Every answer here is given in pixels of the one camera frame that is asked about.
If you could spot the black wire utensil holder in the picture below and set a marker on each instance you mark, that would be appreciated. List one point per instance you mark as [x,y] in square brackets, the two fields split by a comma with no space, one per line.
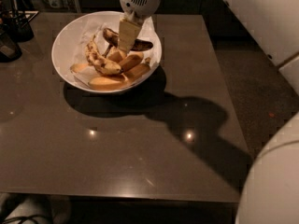
[15,19]

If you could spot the white bowl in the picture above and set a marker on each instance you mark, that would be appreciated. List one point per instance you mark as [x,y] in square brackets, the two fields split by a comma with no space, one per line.
[68,48]

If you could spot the yellow spotted banana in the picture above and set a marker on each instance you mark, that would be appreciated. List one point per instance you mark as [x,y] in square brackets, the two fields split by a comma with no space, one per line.
[99,62]

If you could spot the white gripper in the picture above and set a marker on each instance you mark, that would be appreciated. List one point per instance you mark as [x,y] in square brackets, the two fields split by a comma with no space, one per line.
[140,0]

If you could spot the dark appliance at left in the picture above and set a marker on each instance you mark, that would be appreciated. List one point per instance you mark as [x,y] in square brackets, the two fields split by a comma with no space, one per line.
[9,49]

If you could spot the grey base with cable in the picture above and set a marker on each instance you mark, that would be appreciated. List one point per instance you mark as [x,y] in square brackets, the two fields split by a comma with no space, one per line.
[34,209]

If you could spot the pale orange fruit front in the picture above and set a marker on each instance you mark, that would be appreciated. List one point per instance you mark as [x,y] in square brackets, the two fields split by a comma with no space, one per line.
[108,83]

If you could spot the white crumpled paper liner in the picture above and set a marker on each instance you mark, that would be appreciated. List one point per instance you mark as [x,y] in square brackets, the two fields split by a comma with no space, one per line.
[99,63]

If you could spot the small orange fruit left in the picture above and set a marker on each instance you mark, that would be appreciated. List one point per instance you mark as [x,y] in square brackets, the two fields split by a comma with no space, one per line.
[77,67]

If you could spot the dark spotted banana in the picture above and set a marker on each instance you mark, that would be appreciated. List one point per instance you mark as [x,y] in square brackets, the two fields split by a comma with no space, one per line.
[112,38]

